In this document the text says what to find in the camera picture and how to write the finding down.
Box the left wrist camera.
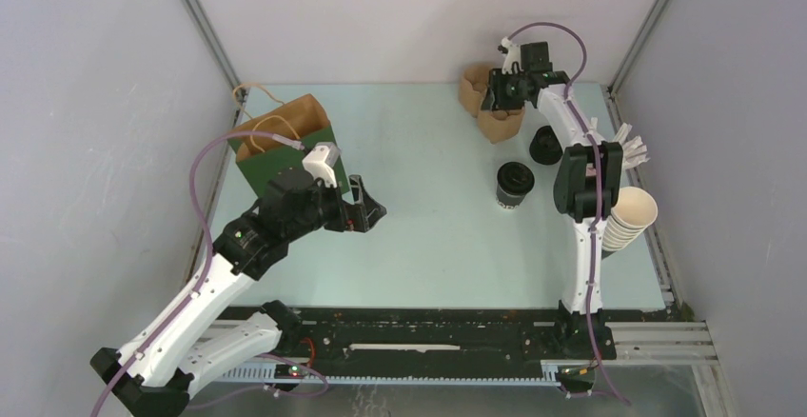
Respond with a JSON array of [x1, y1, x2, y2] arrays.
[[302, 142, 341, 189]]

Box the bundle of white straws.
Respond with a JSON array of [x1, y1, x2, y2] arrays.
[[614, 124, 650, 171]]

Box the stacked brown cup carriers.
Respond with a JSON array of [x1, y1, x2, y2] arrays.
[[457, 62, 526, 146]]

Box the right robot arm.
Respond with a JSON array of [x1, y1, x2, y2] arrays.
[[482, 69, 623, 358]]

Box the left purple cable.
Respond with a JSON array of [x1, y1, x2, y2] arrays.
[[90, 130, 305, 417]]

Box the stack of paper cups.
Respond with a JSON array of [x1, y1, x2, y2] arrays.
[[602, 187, 659, 252]]

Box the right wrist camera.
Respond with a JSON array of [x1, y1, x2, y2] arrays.
[[498, 38, 553, 74]]

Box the black paper coffee cup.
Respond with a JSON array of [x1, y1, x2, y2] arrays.
[[496, 182, 535, 209]]

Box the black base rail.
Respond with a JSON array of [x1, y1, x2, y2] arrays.
[[207, 305, 616, 385]]

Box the stack of black lids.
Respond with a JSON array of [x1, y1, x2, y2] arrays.
[[528, 125, 563, 166]]

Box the green paper bag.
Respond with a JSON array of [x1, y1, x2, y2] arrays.
[[226, 84, 351, 200]]

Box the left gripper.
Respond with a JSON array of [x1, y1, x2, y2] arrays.
[[285, 174, 385, 242]]

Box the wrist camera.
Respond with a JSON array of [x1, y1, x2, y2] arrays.
[[498, 38, 553, 74], [302, 142, 341, 189]]

